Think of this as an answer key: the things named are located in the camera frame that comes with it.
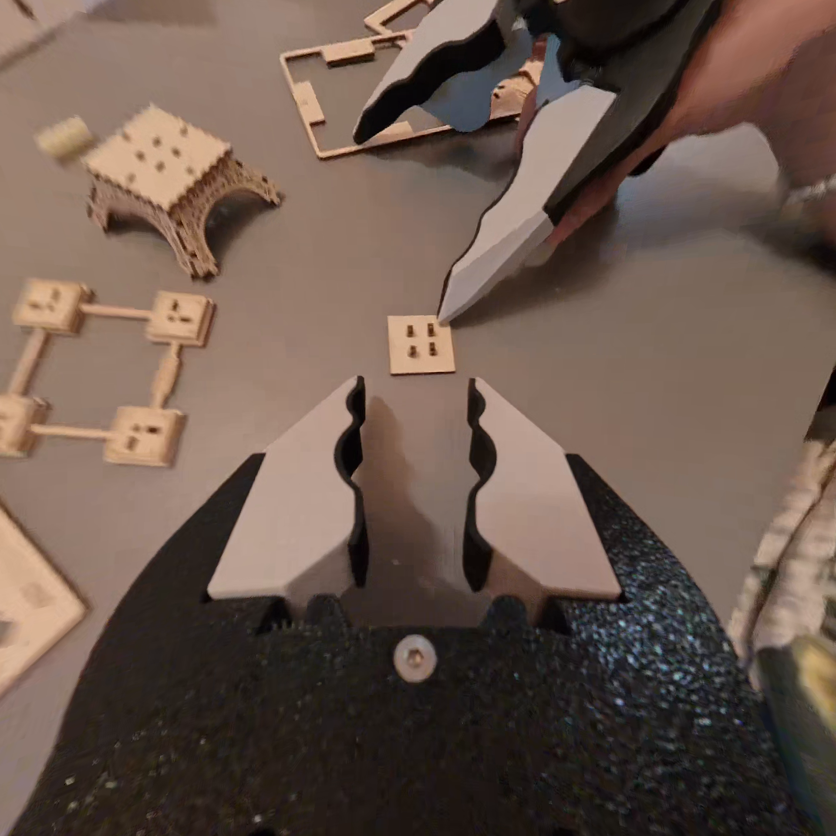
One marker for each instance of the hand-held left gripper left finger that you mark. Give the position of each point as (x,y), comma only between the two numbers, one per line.
(294,516)

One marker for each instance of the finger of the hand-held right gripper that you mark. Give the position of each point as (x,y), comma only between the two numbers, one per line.
(548,157)
(431,39)

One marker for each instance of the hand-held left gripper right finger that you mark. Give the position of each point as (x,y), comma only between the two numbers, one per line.
(542,516)

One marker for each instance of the small slotted wooden square plate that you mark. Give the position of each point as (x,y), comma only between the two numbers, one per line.
(400,362)

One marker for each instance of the person's right hand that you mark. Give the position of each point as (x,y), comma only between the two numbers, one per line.
(751,78)

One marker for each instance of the numbered wooden parts sheet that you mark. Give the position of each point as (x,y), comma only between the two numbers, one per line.
(375,21)

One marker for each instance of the pale textured cloth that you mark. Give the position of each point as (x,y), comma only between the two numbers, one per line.
(790,522)

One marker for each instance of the wooden sheet with curved parts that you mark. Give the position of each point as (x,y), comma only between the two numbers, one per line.
(32,607)

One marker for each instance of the wooden arched tower base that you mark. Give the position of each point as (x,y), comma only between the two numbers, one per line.
(163,157)

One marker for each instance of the dark green object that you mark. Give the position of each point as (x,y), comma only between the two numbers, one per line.
(803,718)

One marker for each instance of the pale wax cylinder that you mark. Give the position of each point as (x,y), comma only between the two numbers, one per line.
(62,138)

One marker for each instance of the empty wooden sheet frame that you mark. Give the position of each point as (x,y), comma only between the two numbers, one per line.
(307,101)

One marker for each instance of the wooden four-pad square frame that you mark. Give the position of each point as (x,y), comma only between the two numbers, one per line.
(179,317)

